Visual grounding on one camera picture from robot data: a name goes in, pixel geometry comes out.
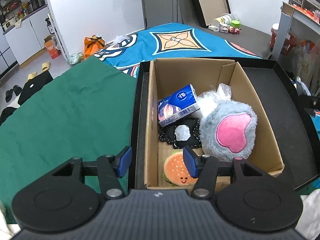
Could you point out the blue patterned blanket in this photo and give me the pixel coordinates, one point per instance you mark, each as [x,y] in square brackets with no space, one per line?
[169,40]

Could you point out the grey pink plush paw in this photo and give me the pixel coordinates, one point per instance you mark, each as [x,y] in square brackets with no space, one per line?
[229,131]

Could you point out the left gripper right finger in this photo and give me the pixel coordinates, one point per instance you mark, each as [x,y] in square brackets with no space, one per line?
[204,168]

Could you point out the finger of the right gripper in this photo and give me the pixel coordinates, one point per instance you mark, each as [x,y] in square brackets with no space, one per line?
[309,104]

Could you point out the red pink small toy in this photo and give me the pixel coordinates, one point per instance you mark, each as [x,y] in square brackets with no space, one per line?
[234,30]

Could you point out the blue grey knitted toy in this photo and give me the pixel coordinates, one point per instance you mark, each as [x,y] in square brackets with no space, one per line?
[301,87]

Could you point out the green cloth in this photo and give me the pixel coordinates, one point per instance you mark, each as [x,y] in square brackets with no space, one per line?
[85,112]

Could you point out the clear plastic bag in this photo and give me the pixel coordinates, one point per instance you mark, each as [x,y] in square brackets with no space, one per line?
[120,38]

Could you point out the plush hamburger toy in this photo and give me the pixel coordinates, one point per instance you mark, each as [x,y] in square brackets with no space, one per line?
[175,171]

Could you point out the black stool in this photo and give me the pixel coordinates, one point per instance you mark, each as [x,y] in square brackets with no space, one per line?
[34,85]

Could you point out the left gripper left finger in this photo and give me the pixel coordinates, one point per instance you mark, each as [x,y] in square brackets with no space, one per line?
[110,168]

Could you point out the clear bubble wrap bag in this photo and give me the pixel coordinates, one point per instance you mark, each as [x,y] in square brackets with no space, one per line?
[209,100]

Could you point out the black stitched plush toy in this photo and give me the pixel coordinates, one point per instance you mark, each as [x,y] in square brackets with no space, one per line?
[182,133]

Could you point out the black slipper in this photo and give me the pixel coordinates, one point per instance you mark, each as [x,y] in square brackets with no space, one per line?
[16,89]

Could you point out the white plastic bottle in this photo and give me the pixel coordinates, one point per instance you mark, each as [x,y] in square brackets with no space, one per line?
[225,18]

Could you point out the grey desk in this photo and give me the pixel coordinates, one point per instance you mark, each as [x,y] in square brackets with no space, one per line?
[294,21]

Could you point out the grey floor mat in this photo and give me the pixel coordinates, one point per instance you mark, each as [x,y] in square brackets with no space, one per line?
[251,39]

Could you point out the yellow slipper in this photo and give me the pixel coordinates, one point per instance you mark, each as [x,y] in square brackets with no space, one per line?
[45,66]
[31,76]

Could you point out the orange carton on floor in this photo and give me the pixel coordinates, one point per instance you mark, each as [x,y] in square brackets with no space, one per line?
[51,46]

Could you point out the white fleece blanket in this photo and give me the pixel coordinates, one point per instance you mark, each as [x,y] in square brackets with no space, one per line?
[308,224]

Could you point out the blue tissue pack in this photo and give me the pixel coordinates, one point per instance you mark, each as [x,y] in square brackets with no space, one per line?
[176,106]

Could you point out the orange bag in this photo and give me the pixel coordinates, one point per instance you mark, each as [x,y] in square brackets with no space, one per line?
[93,44]

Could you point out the black shallow tray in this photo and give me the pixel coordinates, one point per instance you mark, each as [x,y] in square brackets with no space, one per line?
[287,144]

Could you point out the white adapter box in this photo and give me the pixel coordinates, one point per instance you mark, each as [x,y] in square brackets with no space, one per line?
[213,28]

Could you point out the white kitchen cabinet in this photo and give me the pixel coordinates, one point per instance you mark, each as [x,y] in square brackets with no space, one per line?
[28,39]

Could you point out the printed white carton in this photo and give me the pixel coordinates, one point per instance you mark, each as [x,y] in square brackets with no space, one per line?
[223,28]

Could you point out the green lidded jar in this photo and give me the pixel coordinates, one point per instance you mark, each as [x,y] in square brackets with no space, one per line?
[235,24]

